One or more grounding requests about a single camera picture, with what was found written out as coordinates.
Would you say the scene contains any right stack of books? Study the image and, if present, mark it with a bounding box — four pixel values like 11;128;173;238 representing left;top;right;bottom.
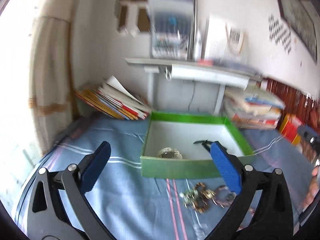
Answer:
222;86;286;129

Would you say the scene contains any red yellow shopping bag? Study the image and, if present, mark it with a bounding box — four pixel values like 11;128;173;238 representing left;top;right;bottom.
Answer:
279;114;303;146

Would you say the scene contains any marker pen set box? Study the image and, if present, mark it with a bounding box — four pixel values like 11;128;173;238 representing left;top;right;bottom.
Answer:
148;0;194;60

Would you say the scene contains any left stack of books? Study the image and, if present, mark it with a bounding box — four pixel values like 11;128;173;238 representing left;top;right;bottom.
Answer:
76;76;152;121

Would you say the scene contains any black wristwatch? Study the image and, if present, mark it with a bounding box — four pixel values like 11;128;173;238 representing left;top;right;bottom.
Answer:
193;140;213;153

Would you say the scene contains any beige curtain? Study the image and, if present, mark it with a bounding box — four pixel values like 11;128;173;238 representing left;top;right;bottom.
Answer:
29;0;73;154

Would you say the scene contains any white paper gift bag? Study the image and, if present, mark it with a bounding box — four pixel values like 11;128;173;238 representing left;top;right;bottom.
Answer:
202;14;248;64

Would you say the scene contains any stack of books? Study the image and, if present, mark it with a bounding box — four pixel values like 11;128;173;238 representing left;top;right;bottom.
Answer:
76;76;152;121
222;86;286;129

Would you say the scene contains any person right hand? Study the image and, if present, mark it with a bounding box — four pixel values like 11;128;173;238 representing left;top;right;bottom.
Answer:
302;165;319;208

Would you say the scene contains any blue striped tablecloth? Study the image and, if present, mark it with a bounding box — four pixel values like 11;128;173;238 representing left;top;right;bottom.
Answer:
13;115;318;239

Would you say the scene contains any dark wooden bench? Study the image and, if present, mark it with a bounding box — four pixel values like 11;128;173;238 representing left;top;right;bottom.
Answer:
256;78;319;133

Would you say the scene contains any white desktop shelf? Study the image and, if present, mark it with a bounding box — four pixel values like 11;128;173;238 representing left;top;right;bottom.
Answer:
124;57;263;115

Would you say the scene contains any green cardboard box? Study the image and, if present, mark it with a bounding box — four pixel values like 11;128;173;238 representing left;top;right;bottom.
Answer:
140;112;254;179

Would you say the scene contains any framed wall picture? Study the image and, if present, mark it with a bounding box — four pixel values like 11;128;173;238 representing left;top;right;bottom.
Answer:
268;0;317;62

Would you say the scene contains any brown wooden bead bracelet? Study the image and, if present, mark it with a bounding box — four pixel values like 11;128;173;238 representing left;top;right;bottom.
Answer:
191;182;216;214

